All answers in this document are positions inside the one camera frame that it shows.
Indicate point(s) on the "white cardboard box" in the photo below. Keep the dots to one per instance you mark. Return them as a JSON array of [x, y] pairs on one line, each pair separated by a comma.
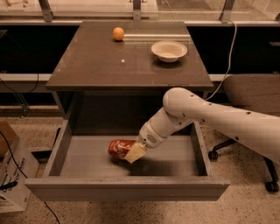
[[17, 164]]

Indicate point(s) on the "open grey top drawer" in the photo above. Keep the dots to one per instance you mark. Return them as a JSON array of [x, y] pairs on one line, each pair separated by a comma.
[[80, 167]]

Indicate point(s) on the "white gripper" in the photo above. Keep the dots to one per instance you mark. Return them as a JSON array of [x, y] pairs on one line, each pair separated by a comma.
[[149, 136]]

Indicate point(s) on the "red coke can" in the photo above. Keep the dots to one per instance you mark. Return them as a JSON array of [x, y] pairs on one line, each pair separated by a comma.
[[119, 148]]

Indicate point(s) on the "orange fruit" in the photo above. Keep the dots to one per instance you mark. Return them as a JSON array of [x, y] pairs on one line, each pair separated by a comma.
[[118, 34]]

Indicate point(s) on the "grey office chair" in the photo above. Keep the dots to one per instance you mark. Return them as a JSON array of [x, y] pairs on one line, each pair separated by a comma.
[[255, 92]]

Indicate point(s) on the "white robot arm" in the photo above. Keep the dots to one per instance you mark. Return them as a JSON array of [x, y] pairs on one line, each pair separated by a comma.
[[181, 107]]

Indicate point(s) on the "white paper bowl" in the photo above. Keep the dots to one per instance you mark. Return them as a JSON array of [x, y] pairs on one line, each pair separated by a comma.
[[169, 51]]

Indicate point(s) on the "grey cabinet with top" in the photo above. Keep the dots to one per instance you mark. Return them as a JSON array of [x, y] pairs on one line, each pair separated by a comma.
[[108, 87]]

